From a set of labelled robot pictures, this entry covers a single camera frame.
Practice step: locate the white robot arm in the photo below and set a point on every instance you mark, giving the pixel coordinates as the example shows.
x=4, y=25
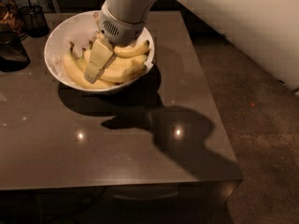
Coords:
x=265, y=30

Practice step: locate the black angled container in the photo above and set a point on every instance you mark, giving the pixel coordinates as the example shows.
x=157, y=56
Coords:
x=13, y=56

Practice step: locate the black mesh pen cup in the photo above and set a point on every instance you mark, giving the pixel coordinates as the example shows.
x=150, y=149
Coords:
x=34, y=19

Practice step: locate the banana with long stem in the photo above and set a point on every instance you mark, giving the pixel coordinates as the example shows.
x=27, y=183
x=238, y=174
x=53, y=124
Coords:
x=132, y=50

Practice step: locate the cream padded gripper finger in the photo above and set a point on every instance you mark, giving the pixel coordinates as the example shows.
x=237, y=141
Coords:
x=97, y=61

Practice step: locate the leftmost yellow banana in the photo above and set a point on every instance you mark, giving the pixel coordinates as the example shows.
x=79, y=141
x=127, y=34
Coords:
x=74, y=68

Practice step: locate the large front yellow banana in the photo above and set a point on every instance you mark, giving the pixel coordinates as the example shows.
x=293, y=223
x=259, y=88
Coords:
x=85, y=55

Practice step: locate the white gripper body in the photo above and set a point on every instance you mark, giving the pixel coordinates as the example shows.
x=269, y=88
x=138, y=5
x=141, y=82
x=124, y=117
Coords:
x=121, y=32

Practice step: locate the dark glass jar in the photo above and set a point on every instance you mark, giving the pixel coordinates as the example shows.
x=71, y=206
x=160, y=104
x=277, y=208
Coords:
x=10, y=15

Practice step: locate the white bowl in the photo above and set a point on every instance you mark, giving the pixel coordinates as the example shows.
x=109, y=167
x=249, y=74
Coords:
x=81, y=30

